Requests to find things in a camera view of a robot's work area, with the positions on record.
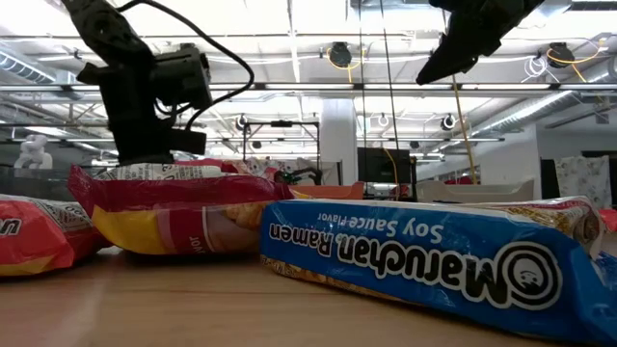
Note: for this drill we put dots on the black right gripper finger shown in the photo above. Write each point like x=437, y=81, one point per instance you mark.
x=453, y=58

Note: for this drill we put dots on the roast beef ramen packet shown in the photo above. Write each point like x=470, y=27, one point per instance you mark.
x=159, y=226

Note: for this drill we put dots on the blue soy sauce ramen packet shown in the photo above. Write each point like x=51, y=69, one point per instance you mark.
x=385, y=241

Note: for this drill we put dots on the black background robot arm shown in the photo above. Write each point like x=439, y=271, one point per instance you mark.
x=299, y=176

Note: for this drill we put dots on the small black ceiling reel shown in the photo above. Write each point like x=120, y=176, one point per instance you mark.
x=241, y=122
x=448, y=122

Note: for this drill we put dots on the orange partition panel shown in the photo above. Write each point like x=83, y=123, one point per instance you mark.
x=207, y=165

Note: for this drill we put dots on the white background figure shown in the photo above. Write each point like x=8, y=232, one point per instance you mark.
x=33, y=152

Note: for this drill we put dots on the black monitor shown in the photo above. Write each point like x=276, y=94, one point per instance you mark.
x=381, y=166

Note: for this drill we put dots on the small floral cloth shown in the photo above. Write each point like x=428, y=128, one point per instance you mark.
x=260, y=168

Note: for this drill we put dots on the white plastic bin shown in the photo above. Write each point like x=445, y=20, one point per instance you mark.
x=472, y=194

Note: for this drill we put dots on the white building pillar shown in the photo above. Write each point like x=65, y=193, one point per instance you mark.
x=339, y=140

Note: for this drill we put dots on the black partition panel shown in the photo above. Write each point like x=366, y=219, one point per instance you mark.
x=548, y=183

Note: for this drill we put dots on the large floral cloth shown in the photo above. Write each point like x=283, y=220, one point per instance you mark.
x=583, y=180

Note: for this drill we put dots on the orange plastic bin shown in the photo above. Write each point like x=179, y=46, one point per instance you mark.
x=332, y=192

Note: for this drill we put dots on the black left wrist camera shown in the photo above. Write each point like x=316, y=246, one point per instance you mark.
x=183, y=77

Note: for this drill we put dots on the wide silver ceiling duct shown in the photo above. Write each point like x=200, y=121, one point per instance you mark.
x=530, y=113

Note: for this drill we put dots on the ribbed silver ceiling duct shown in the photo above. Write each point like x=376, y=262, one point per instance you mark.
x=24, y=67

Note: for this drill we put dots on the black metal frame stand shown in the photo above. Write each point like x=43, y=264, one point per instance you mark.
x=281, y=123

